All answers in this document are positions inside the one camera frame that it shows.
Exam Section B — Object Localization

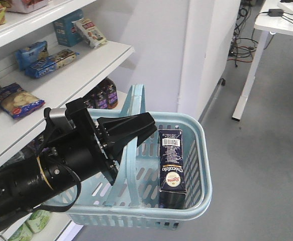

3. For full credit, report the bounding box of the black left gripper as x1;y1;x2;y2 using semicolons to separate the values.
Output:
41;98;156;186

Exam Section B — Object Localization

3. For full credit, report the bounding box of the light blue plastic basket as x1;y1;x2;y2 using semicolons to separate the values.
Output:
43;83;212;231

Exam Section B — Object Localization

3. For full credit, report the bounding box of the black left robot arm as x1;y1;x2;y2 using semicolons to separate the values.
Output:
0;98;156;231

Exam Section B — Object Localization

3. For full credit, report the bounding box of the dark blue cookie box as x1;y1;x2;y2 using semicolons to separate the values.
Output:
158;129;187;209

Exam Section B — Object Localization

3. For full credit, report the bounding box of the blue cookie packet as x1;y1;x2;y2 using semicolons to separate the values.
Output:
25;49;79;78

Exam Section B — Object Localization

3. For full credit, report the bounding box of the blue biscuit bag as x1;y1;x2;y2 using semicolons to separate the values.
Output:
0;83;45;119

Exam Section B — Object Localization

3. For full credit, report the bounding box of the white snack shelf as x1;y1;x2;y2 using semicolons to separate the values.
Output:
0;0;136;241

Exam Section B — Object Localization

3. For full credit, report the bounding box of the white desk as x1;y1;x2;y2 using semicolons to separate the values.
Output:
232;1;293;121

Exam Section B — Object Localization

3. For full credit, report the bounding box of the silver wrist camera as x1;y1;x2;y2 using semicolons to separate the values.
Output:
44;107;74;132

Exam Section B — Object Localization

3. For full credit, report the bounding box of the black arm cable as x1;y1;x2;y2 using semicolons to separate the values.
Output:
37;148;82;213

